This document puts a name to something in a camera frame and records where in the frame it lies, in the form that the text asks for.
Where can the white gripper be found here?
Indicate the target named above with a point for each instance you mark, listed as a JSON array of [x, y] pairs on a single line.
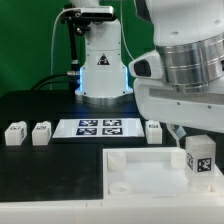
[[156, 101]]

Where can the white square tabletop part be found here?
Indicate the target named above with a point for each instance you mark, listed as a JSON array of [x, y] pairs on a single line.
[[156, 173]]

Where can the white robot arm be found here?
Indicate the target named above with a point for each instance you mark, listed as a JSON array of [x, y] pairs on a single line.
[[181, 81]]

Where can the white tag sheet with markers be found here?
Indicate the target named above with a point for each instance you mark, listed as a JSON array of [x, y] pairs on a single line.
[[99, 128]]

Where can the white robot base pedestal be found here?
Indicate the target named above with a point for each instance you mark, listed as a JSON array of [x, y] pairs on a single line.
[[103, 77]]

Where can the black camera on stand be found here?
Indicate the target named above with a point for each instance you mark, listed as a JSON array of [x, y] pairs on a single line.
[[78, 20]]

